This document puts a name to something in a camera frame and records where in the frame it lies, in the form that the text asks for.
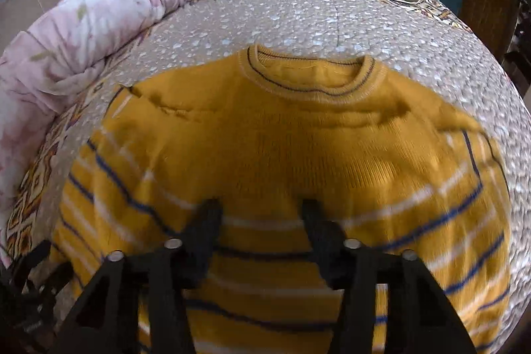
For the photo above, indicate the yellow striped knit sweater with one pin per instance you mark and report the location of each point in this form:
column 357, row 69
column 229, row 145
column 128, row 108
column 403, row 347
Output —
column 290, row 138

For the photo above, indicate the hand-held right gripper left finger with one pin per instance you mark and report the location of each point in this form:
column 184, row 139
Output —
column 203, row 238

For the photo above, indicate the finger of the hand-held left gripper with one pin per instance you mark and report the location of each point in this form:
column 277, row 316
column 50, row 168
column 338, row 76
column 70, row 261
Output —
column 35, row 256

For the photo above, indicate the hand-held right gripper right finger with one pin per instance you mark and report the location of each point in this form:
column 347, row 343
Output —
column 321, row 242

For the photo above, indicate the pink floral duvet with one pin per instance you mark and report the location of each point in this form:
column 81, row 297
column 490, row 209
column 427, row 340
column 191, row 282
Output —
column 83, row 30

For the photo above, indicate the colourful patterned bed sheet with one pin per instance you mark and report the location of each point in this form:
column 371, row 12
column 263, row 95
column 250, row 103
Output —
column 37, row 180

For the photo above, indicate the beige quilted dotted bedspread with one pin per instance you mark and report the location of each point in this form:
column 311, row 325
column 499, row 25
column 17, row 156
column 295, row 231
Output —
column 332, row 22

